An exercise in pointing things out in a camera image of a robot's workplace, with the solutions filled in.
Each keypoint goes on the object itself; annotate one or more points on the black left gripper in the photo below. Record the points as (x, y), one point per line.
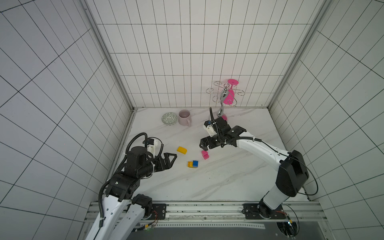
(160, 160)

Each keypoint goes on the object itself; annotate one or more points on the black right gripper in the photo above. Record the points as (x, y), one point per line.
(212, 141)

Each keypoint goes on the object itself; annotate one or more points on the pink square lego brick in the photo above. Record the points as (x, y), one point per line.
(205, 155)

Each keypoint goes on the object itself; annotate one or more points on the yellow curved lego brick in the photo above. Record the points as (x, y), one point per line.
(182, 150)

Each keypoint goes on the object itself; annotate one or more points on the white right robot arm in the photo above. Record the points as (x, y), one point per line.
(292, 171)

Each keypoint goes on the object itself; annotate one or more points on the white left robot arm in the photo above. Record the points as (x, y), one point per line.
(120, 209)

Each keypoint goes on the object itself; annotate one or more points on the pink ribbed mug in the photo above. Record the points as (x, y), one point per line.
(185, 118)

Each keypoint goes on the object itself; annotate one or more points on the patterned ceramic bowl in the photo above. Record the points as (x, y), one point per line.
(169, 118)

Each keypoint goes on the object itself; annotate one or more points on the pink plastic wine glass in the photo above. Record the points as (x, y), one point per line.
(228, 94)

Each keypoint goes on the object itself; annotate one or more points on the chrome cup holder stand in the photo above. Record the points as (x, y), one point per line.
(217, 98)

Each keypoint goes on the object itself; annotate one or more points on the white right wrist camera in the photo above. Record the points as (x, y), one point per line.
(209, 127)

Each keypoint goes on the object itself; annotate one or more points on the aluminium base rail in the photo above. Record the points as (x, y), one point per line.
(232, 214)

